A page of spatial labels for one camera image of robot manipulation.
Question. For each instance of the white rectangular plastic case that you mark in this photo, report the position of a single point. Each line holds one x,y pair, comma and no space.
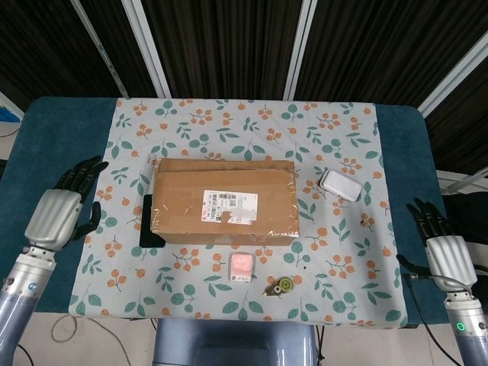
341,186

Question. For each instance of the blue bristly object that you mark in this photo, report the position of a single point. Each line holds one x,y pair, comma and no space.
7,114

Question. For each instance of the teal plush table cover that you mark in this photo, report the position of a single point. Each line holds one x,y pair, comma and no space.
57,145

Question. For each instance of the thin white partition post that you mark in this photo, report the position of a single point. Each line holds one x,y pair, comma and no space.
103,49

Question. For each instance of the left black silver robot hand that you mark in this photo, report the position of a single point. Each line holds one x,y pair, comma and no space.
53,217

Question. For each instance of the white metal frame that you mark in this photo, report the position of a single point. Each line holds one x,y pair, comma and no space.
457,183

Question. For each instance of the floral leaf print tablecloth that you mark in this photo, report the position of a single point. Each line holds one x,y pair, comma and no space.
248,126

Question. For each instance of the black smartphone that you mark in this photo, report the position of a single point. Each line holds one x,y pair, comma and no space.
146,228

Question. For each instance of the wide white partition post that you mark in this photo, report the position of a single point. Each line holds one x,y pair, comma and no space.
299,49
453,81
148,49

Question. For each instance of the brown cardboard box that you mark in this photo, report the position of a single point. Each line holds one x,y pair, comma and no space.
190,206

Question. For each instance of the grey-blue robot torso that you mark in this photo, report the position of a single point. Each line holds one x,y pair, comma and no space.
228,343

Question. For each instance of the pink tissue pack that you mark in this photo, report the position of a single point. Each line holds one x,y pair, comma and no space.
240,266

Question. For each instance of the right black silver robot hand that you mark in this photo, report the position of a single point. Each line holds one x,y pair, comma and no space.
450,259

